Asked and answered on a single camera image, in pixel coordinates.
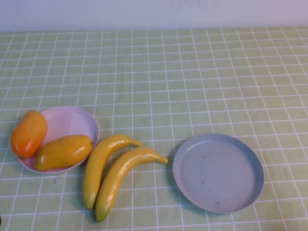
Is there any yellow plastic banana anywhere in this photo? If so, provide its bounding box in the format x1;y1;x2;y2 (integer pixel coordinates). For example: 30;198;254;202
82;134;142;210
95;147;169;222

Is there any yellow plastic mango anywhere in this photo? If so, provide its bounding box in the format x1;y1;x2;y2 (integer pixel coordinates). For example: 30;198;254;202
35;134;93;171

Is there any orange plastic mango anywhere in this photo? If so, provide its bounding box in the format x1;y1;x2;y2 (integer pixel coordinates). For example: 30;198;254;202
10;110;48;159

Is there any blue round plastic plate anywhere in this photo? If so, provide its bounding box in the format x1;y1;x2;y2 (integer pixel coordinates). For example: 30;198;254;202
172;133;265;214

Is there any pink round plastic plate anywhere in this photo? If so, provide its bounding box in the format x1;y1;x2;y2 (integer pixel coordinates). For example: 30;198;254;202
18;105;100;174

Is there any green checked tablecloth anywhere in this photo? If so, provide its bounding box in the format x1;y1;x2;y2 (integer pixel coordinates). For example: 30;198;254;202
0;26;308;231

